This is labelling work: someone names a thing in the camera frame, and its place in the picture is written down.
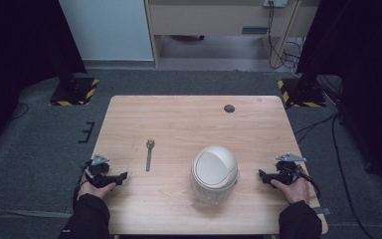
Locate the black curtain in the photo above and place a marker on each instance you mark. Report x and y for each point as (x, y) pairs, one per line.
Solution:
(20, 59)
(361, 66)

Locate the metal spoon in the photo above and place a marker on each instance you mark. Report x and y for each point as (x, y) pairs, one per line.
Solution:
(149, 152)

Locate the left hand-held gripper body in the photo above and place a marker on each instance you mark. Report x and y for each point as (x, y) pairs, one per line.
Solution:
(96, 170)

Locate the person's right hand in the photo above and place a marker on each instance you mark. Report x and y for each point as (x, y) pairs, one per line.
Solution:
(295, 191)

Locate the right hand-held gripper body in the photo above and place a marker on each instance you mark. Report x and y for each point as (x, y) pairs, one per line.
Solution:
(286, 169)

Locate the white cabinet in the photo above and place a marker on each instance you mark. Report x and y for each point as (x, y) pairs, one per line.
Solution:
(106, 30)

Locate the white swing-lid trash can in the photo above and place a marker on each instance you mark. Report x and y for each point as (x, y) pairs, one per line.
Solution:
(215, 171)

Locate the person's left hand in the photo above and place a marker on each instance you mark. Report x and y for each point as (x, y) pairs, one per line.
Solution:
(94, 190)

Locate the grey round table grommet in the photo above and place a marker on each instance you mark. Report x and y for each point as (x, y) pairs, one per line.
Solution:
(229, 108)

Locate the black stand base striped tape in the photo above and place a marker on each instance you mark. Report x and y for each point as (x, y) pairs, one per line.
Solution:
(74, 91)
(303, 94)

